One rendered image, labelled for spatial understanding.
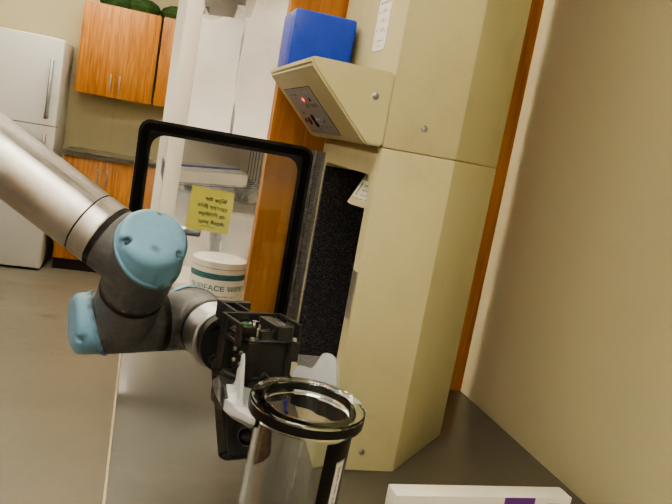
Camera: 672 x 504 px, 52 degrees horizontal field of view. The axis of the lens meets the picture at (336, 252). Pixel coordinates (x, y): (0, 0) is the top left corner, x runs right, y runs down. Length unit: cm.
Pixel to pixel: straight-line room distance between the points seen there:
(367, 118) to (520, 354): 64
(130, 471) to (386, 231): 47
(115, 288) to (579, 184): 84
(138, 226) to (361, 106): 36
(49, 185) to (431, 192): 50
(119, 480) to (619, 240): 82
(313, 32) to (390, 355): 51
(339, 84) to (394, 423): 49
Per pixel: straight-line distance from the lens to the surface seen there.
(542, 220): 138
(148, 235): 74
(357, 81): 94
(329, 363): 71
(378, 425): 105
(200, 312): 84
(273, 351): 73
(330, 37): 115
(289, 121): 130
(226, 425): 78
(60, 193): 78
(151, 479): 98
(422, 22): 97
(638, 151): 120
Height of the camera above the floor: 141
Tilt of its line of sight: 9 degrees down
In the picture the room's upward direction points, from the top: 10 degrees clockwise
